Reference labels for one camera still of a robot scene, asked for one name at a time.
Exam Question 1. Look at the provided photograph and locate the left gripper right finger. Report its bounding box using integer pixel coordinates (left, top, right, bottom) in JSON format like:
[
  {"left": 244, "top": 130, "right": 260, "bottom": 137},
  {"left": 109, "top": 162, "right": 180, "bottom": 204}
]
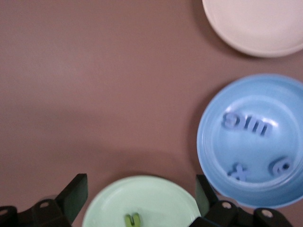
[{"left": 189, "top": 174, "right": 291, "bottom": 227}]

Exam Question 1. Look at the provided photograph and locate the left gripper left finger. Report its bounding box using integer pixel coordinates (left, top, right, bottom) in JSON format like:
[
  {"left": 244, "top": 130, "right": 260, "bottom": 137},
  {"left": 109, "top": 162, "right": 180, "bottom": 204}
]
[{"left": 0, "top": 174, "right": 88, "bottom": 227}]

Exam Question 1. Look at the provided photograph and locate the green foam letter U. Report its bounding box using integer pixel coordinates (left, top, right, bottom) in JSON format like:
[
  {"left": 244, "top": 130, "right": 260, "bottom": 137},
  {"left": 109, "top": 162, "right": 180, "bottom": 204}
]
[{"left": 124, "top": 212, "right": 143, "bottom": 227}]

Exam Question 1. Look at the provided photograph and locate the blue foam letter G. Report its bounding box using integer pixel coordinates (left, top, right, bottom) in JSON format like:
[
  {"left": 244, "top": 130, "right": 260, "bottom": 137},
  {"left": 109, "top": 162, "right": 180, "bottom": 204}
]
[{"left": 222, "top": 113, "right": 242, "bottom": 130}]

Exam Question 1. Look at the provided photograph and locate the blue foam letter P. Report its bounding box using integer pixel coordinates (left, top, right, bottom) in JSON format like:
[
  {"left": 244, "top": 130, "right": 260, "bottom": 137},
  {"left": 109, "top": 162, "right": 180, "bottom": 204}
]
[{"left": 268, "top": 157, "right": 294, "bottom": 177}]

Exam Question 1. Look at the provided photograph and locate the blue foam letter E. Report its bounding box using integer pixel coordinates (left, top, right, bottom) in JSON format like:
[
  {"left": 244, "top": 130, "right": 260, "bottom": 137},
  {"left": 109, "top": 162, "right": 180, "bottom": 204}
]
[{"left": 241, "top": 117, "right": 270, "bottom": 137}]

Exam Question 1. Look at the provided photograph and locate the green plate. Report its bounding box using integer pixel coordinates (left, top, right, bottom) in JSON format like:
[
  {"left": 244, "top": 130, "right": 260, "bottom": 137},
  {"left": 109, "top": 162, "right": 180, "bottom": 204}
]
[{"left": 81, "top": 175, "right": 202, "bottom": 227}]

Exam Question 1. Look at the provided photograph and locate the blue plate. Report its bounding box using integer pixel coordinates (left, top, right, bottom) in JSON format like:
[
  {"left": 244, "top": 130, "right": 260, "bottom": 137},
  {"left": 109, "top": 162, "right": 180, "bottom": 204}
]
[{"left": 196, "top": 73, "right": 303, "bottom": 209}]

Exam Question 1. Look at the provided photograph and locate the brown table mat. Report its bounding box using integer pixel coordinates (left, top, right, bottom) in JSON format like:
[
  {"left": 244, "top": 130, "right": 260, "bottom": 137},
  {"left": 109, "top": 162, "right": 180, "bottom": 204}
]
[{"left": 0, "top": 0, "right": 303, "bottom": 227}]

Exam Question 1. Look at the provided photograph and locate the beige plate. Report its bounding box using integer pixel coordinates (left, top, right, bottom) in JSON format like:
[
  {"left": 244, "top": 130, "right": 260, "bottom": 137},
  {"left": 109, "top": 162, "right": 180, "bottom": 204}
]
[{"left": 202, "top": 0, "right": 303, "bottom": 58}]

